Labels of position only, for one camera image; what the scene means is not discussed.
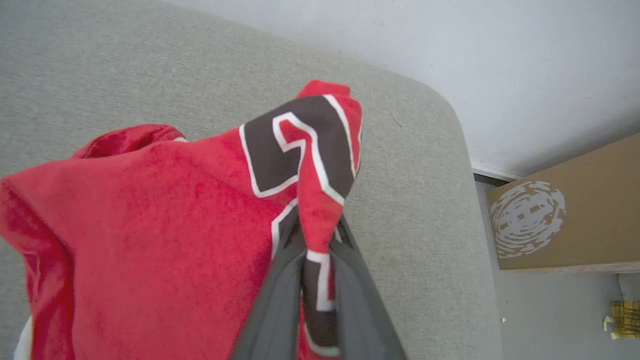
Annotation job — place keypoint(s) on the brown cardboard box white print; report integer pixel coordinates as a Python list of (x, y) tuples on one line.
[(595, 215)]

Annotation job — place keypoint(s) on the yellow plaid cloth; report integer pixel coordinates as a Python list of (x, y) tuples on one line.
[(627, 317)]

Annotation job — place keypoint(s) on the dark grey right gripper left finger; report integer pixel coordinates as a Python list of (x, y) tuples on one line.
[(275, 320)]

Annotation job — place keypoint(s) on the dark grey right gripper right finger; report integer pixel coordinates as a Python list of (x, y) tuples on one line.
[(362, 320)]

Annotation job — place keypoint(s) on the beige grey fabric sofa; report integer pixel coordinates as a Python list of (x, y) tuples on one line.
[(425, 225)]

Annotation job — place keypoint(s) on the red basketball jersey number 23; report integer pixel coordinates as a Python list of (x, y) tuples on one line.
[(165, 225)]

